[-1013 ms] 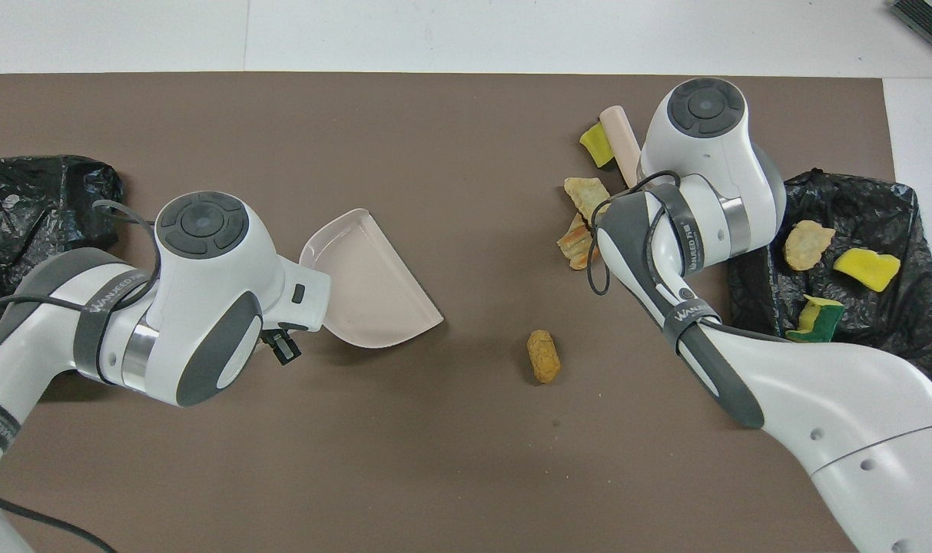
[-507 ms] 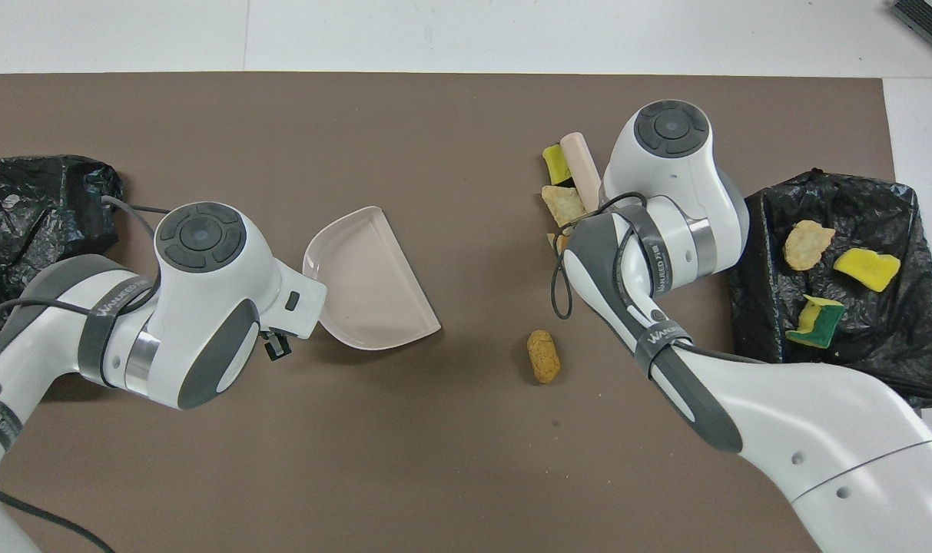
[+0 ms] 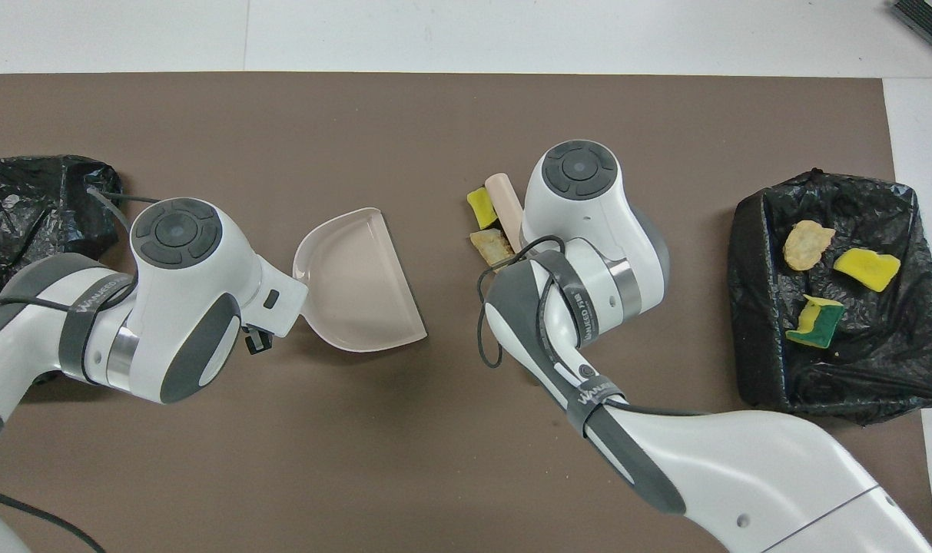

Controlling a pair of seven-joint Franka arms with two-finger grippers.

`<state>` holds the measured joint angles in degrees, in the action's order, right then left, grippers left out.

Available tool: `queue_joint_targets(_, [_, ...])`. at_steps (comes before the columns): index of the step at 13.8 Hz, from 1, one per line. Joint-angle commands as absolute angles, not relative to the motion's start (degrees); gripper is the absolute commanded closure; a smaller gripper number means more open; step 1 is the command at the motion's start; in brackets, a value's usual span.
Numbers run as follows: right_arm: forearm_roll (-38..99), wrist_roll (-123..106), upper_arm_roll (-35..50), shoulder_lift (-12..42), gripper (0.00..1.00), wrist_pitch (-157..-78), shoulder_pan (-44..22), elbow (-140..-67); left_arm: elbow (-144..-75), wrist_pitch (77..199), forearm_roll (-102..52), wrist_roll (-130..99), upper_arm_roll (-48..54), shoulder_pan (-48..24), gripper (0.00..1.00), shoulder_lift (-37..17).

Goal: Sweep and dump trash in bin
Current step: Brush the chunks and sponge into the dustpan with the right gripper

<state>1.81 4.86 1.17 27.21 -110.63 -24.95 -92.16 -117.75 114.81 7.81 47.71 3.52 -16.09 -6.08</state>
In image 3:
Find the beige plastic dustpan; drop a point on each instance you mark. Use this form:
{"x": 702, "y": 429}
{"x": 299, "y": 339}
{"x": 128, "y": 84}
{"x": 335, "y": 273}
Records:
{"x": 358, "y": 292}

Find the tan sponge chunk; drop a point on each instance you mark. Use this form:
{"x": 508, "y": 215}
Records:
{"x": 807, "y": 246}
{"x": 490, "y": 246}

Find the yellow green-backed sponge piece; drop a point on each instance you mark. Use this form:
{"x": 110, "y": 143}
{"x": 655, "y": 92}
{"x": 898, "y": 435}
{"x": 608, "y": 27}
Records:
{"x": 819, "y": 330}

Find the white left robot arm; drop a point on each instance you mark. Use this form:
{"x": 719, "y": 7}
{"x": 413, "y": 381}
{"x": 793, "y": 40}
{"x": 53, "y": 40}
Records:
{"x": 181, "y": 307}

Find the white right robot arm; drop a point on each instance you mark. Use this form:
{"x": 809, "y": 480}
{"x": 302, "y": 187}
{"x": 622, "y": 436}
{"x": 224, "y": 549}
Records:
{"x": 588, "y": 230}

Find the black bag-lined trash bin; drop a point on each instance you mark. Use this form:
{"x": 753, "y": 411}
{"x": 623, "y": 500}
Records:
{"x": 20, "y": 215}
{"x": 880, "y": 369}

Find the brown table mat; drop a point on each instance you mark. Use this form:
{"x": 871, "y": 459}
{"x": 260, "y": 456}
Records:
{"x": 358, "y": 476}

